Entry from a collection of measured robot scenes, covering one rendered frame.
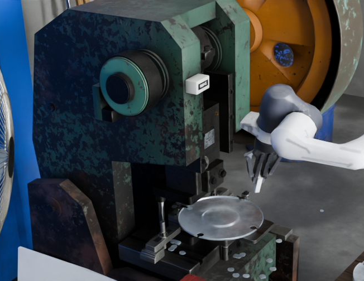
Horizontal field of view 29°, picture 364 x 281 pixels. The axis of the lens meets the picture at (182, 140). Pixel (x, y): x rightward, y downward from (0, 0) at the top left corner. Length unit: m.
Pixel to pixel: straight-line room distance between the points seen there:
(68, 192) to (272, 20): 0.92
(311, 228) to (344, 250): 0.25
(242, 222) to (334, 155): 0.61
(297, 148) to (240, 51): 0.52
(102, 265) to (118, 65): 0.79
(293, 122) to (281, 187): 2.39
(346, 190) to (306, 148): 2.41
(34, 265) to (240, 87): 1.02
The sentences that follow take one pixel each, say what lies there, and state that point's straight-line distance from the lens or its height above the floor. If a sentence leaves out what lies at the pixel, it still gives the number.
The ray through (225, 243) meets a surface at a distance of 2.38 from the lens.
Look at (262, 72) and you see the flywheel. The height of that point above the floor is 1.19.
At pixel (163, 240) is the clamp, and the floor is 0.75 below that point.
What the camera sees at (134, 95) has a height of 1.31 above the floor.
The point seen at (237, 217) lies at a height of 0.79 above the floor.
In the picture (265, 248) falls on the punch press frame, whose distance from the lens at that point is 2.52.
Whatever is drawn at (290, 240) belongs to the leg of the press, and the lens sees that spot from 2.60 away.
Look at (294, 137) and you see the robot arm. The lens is 1.87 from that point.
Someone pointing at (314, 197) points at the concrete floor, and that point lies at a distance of 4.18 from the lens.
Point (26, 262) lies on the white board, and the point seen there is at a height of 0.54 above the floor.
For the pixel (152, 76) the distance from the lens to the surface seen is 1.98.
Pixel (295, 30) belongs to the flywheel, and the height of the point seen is 1.36.
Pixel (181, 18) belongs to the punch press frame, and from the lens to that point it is 2.08.
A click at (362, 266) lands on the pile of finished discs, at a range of 2.89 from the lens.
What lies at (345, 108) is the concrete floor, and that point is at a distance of 5.48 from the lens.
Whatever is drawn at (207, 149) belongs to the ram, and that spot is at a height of 1.03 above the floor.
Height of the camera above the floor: 2.00
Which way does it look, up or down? 24 degrees down
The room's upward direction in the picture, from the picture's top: 2 degrees counter-clockwise
